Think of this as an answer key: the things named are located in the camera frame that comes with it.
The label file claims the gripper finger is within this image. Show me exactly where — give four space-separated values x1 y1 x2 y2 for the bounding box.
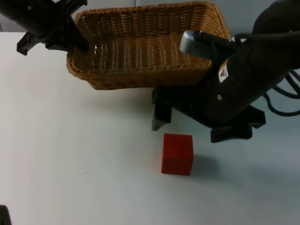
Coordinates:
151 99 173 131

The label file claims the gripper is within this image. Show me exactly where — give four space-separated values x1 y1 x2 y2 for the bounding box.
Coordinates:
16 0 90 57
151 44 283 144

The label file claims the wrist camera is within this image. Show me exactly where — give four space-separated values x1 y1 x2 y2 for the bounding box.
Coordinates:
179 30 236 60

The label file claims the black cable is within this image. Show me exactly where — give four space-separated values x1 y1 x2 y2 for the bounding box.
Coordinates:
233 30 300 44
273 69 300 99
263 92 300 117

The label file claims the red cube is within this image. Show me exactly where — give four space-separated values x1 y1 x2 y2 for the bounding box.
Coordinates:
161 133 195 176

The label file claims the pale brown wicker basket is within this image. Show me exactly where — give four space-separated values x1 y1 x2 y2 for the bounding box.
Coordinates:
66 1 233 91

